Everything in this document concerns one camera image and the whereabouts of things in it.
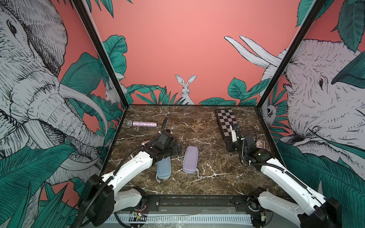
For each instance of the blue zippered umbrella case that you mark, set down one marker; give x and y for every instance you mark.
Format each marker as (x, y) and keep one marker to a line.
(163, 171)

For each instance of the white perforated cable duct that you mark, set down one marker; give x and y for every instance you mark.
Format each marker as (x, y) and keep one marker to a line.
(240, 219)

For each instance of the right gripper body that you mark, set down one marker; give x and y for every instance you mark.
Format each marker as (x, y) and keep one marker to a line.
(232, 147)

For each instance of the checkered chess board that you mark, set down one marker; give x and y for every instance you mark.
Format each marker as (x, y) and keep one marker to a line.
(225, 119)

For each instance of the small card box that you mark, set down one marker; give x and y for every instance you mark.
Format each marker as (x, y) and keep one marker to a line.
(260, 144)

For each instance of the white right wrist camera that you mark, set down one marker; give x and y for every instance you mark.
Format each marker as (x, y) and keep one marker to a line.
(234, 136)

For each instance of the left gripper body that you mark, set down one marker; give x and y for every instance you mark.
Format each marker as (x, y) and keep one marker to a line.
(172, 151)

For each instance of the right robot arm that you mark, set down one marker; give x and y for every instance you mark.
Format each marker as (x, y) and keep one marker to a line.
(310, 209)

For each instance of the left black frame post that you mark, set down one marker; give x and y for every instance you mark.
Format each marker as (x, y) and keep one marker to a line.
(87, 21)

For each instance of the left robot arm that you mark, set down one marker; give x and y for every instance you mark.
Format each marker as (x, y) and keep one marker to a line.
(102, 195)

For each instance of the black frame post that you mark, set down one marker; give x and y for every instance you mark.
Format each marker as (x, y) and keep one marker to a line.
(306, 25)
(87, 21)

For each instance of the glittery purple bottle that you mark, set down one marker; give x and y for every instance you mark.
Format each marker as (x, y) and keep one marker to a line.
(140, 124)

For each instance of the right black frame post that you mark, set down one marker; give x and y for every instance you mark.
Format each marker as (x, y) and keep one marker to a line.
(306, 25)

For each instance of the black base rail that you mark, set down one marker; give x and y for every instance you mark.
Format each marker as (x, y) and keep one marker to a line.
(156, 202)

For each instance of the purple zippered umbrella case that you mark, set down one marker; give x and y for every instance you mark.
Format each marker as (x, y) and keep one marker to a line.
(191, 160)

